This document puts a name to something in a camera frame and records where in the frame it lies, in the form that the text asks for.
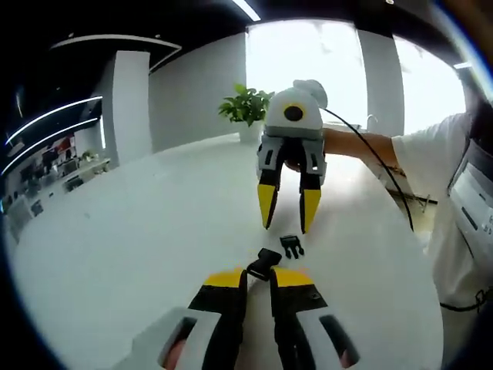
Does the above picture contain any row of white office workstations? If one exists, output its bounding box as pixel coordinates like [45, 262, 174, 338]
[0, 146, 112, 240]

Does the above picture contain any black chest device cable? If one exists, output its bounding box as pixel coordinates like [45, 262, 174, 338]
[438, 287, 493, 313]

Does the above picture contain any person's right hand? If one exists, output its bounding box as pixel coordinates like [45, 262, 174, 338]
[283, 152, 305, 173]

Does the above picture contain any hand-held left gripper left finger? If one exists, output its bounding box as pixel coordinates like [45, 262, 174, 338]
[132, 268, 248, 370]

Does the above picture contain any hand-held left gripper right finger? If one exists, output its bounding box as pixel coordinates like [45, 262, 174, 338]
[269, 267, 361, 370]

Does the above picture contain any black plastic buckle pronged part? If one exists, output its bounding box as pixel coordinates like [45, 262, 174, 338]
[280, 235, 305, 260]

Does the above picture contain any black plastic buckle socket part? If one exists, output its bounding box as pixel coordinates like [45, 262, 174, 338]
[246, 248, 284, 282]

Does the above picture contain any person in white shirt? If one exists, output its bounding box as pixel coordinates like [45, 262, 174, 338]
[391, 111, 493, 370]

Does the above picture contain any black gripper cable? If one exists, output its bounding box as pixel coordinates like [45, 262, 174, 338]
[321, 106, 415, 232]

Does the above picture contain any group of ceiling light strips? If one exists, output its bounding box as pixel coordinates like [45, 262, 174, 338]
[2, 96, 103, 174]

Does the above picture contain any green potted plant white pot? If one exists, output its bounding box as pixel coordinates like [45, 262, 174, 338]
[218, 83, 275, 143]

